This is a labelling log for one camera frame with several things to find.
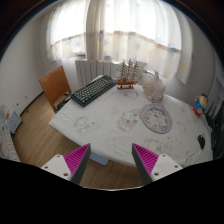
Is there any cartoon boy figurine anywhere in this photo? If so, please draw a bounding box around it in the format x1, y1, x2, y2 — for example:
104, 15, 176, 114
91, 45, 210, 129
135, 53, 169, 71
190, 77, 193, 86
193, 94, 208, 117

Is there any white radiator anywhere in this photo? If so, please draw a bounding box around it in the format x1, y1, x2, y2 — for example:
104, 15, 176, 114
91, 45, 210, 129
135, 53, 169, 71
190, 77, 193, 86
74, 58, 148, 89

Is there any white patterned tablecloth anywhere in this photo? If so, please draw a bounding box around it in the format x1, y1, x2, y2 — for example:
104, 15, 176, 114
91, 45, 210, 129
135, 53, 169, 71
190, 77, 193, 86
50, 85, 213, 167

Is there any white box on floor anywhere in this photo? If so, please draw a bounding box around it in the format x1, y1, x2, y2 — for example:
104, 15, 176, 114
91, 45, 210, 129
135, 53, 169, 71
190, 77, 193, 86
6, 111, 22, 134

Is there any round patterned mouse pad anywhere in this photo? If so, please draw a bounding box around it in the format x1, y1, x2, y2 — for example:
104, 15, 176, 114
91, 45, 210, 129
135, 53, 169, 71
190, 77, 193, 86
140, 103, 172, 134

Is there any black computer keyboard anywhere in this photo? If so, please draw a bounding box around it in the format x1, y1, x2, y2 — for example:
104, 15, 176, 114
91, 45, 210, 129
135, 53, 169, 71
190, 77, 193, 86
71, 75, 115, 107

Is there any wooden chair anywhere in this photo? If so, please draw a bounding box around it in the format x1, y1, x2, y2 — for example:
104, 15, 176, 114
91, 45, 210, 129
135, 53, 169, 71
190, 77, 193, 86
39, 66, 72, 110

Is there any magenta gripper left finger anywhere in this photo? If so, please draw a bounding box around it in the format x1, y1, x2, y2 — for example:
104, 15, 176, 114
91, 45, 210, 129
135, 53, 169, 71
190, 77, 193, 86
42, 144, 91, 185

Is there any black computer mouse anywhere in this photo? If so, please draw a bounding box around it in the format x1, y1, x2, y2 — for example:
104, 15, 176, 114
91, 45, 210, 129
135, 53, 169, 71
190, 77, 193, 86
198, 135, 205, 149

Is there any wooden model sailing ship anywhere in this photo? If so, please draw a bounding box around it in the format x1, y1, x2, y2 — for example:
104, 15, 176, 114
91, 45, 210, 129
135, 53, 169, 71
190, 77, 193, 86
115, 60, 140, 90

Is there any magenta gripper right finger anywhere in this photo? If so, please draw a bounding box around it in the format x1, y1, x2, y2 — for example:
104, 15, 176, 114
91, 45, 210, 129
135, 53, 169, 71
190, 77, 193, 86
132, 144, 182, 185

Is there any sheer white floral curtain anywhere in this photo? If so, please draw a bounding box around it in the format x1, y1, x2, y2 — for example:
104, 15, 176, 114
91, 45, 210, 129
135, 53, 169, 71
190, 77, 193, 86
46, 0, 193, 83

